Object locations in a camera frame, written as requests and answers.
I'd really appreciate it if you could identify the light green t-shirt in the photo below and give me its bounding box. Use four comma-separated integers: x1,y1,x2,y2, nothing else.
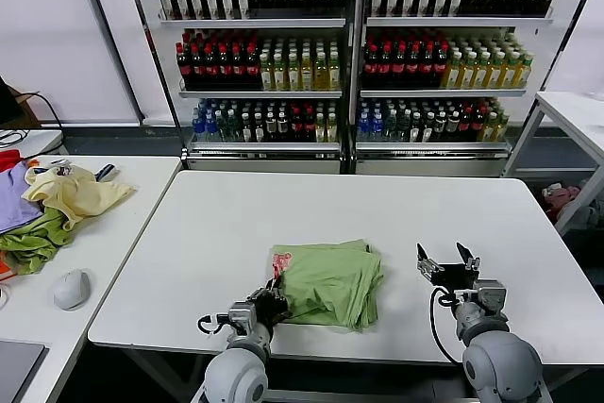
269,238,384,332

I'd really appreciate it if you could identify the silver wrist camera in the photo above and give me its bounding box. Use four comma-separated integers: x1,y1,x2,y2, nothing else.
473,278,509,317
227,301,259,333

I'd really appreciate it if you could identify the grey computer mouse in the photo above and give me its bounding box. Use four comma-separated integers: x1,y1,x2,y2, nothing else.
52,269,92,312

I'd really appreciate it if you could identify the crumpled olive green garment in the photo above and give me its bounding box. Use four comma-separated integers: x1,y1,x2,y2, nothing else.
0,207,76,277

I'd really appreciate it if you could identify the red-capped cola bottle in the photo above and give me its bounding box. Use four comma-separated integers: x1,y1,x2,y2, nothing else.
244,42,260,91
190,42,205,91
362,42,378,89
176,42,191,91
421,42,435,89
203,42,218,91
407,42,422,89
230,42,245,91
377,42,394,89
392,42,408,89
434,42,448,89
217,42,232,91

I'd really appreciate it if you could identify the white printed garment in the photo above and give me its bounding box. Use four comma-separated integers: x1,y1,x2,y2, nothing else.
32,160,73,177

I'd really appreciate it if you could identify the pink red cloth heap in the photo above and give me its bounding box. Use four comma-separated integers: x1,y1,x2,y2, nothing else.
541,180,581,223

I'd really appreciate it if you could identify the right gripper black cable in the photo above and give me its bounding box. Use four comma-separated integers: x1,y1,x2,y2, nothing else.
428,285,466,366

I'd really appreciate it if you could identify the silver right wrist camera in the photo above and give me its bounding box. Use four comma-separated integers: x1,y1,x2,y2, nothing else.
473,278,509,317

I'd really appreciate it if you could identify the pale yellow garment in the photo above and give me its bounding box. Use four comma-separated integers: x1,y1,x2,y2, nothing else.
22,164,138,232

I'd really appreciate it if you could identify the white side table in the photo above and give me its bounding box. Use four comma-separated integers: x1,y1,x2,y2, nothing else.
502,90,604,237

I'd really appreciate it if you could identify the blue white striped item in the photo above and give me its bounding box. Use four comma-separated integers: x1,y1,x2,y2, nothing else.
95,162,120,183

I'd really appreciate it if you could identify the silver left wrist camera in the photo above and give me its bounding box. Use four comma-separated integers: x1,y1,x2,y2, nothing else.
227,301,259,333

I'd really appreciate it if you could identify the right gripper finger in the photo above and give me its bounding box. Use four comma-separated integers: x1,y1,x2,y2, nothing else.
415,242,445,282
455,241,482,273

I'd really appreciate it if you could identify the dark grey laptop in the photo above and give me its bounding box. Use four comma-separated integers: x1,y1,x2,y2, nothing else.
0,339,51,403

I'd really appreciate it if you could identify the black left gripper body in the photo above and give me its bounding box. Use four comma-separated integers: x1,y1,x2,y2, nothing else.
251,288,289,327

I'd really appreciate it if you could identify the yellow juice bottle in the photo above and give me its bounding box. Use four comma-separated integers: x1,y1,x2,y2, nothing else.
300,52,315,92
515,53,533,90
327,51,342,92
501,52,517,90
313,51,329,92
487,51,503,90
443,51,461,90
259,52,275,92
273,52,288,92
286,52,301,92
459,51,475,90
473,51,489,90

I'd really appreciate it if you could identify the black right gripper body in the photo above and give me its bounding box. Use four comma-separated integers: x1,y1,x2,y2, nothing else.
430,261,480,295

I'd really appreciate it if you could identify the red garment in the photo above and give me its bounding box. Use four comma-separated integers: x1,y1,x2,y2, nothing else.
0,149,24,173

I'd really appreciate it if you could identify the grey clothes heap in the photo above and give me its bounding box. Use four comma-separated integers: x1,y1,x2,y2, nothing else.
563,194,604,234

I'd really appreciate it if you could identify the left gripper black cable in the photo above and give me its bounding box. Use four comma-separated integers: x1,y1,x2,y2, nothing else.
196,312,232,336

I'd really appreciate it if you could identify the lilac purple garment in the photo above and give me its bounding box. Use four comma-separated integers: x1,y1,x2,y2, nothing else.
0,161,46,234

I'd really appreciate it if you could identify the white drink shelf unit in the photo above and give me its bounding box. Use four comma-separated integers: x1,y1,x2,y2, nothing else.
348,0,572,177
120,0,360,176

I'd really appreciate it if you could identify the brown cardboard box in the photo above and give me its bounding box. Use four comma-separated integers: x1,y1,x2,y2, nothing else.
12,90,43,126

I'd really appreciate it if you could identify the black monitor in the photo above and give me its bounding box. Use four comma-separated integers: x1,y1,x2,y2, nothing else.
0,76,25,126

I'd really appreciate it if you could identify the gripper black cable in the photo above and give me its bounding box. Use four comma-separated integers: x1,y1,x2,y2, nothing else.
428,285,466,366
196,312,232,336

